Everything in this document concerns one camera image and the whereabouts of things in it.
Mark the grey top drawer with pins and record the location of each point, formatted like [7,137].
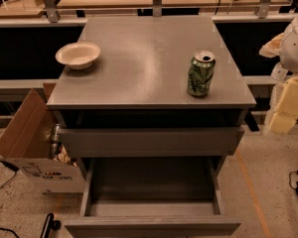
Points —
[151,142]

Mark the white paper bowl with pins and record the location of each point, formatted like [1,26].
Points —
[78,56]

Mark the grey drawer cabinet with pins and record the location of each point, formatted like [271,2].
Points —
[140,79]

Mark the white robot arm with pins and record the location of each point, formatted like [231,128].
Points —
[283,113]

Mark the black floor object left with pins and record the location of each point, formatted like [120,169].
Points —
[50,224]

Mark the open cardboard box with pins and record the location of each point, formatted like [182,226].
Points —
[26,144]

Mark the crushed cans in box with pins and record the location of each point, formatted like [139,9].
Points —
[58,151]

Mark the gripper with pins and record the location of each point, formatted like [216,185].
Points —
[296,49]

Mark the metal railing frame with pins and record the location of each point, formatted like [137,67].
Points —
[53,10]

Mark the green soda can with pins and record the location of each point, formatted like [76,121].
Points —
[201,73]

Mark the grey drawer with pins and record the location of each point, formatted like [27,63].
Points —
[151,142]
[151,198]

